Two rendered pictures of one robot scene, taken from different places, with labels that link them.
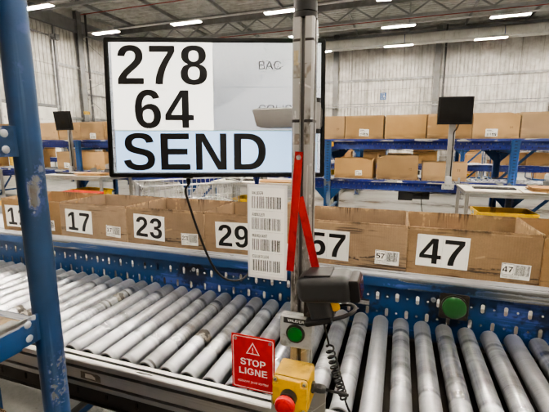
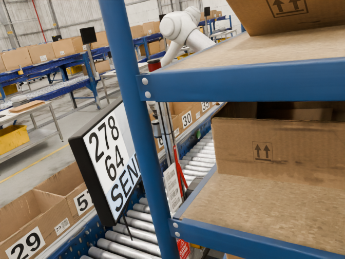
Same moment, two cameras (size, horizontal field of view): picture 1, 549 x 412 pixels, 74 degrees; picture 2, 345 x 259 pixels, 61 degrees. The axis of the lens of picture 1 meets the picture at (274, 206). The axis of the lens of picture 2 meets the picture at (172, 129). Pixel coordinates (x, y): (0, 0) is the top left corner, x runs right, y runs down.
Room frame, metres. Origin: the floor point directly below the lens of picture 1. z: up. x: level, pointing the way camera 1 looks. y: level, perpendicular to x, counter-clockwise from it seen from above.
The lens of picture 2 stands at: (0.40, 1.00, 1.80)
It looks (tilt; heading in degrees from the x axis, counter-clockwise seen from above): 21 degrees down; 286
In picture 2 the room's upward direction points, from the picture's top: 11 degrees counter-clockwise
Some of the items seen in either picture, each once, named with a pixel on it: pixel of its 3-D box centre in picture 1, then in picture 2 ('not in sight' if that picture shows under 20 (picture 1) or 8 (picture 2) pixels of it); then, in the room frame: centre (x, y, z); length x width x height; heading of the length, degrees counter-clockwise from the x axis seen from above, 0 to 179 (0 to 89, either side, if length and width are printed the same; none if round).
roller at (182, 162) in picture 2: not in sight; (208, 166); (0.72, -0.90, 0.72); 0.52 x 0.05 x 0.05; 161
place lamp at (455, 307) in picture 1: (454, 308); not in sight; (1.08, -0.57, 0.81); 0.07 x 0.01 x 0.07; 71
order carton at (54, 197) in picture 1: (55, 211); not in sight; (1.90, 1.16, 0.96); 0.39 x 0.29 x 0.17; 72
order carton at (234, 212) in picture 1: (261, 228); (20, 229); (1.53, 0.05, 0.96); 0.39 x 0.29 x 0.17; 71
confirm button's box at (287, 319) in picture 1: (296, 330); not in sight; (0.69, -0.05, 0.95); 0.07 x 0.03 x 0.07; 71
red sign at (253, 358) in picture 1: (265, 365); (185, 244); (0.72, 0.02, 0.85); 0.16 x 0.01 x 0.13; 71
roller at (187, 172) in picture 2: not in sight; (200, 174); (0.76, -0.78, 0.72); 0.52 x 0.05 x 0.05; 161
